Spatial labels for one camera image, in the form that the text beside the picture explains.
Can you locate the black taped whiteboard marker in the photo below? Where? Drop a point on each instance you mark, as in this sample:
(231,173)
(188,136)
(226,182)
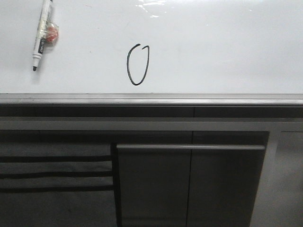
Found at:
(46,28)

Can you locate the white whiteboard with aluminium frame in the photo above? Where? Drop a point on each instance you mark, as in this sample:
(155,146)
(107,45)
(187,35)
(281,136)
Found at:
(155,52)

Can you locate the grey cabinet with handle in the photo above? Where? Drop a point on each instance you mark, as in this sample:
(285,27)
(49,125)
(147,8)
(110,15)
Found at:
(110,166)

